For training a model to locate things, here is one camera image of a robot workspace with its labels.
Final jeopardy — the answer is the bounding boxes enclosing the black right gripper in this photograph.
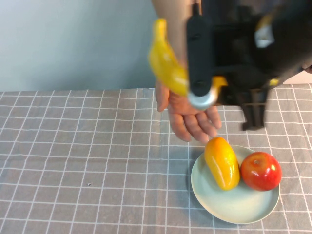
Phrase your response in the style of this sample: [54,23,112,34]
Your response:
[186,1,281,111]

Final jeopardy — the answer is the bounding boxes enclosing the yellow toy banana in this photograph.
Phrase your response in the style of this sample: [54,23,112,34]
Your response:
[148,18,229,97]

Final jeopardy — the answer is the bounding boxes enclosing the person's right forearm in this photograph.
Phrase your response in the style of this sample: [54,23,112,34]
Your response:
[151,0,194,84]

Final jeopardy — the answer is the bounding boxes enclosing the person's right hand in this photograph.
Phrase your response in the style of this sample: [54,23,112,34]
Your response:
[155,79,223,145]

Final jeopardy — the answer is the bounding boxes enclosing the dark grey shirt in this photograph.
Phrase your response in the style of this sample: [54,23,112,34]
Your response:
[201,0,277,27]

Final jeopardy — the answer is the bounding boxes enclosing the orange toy mango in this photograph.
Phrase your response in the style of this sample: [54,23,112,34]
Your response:
[204,136,241,192]

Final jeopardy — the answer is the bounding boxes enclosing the red toy apple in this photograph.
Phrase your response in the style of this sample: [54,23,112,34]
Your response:
[240,151,283,192]

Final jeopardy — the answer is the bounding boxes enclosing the grey checked tablecloth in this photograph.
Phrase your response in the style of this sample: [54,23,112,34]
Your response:
[0,83,312,234]

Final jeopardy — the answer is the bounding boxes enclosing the pale green plate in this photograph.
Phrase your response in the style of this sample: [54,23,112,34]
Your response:
[190,144,281,225]

